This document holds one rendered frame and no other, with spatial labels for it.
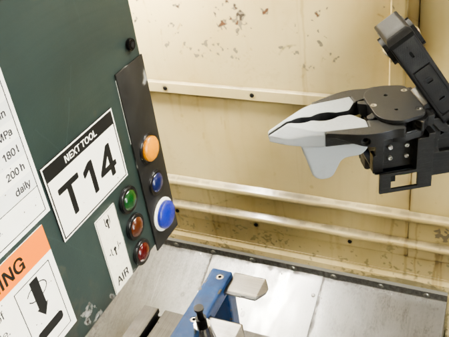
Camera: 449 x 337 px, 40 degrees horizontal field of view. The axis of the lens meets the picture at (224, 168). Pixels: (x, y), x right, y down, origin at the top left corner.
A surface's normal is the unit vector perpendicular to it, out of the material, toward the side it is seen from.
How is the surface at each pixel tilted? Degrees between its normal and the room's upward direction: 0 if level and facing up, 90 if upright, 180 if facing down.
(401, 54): 93
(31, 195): 90
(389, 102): 0
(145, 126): 90
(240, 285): 0
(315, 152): 90
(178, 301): 24
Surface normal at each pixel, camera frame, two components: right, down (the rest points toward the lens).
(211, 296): -0.12, -0.83
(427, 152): 0.11, 0.54
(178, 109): -0.40, 0.55
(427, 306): -0.28, -0.51
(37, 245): 0.91, 0.13
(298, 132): -0.46, -0.27
